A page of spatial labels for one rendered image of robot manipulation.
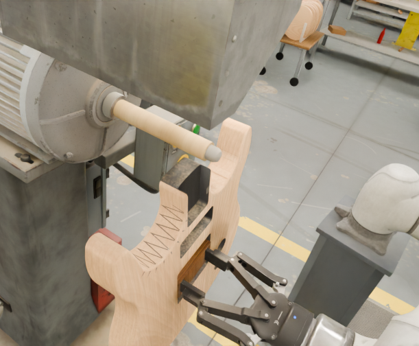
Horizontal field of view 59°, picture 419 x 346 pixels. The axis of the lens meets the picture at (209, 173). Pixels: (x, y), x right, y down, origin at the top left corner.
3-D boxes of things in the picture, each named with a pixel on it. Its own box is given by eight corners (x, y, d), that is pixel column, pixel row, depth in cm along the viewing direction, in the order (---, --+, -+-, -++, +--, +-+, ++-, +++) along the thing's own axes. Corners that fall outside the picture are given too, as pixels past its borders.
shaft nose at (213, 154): (214, 142, 57) (210, 155, 58) (206, 147, 55) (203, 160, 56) (225, 147, 56) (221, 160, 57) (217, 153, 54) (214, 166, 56)
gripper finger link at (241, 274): (272, 308, 57) (278, 303, 58) (228, 257, 63) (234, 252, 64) (267, 318, 60) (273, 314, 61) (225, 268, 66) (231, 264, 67)
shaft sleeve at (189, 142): (127, 97, 63) (125, 114, 65) (114, 101, 60) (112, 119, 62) (215, 139, 57) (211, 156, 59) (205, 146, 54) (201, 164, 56)
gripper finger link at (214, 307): (266, 321, 60) (265, 330, 59) (199, 305, 61) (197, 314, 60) (270, 311, 57) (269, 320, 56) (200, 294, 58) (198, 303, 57)
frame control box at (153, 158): (80, 180, 104) (76, 98, 89) (131, 150, 120) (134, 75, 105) (148, 221, 96) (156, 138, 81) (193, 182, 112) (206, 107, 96)
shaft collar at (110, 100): (121, 88, 64) (118, 112, 66) (101, 94, 60) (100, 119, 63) (129, 93, 63) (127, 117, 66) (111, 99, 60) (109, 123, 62)
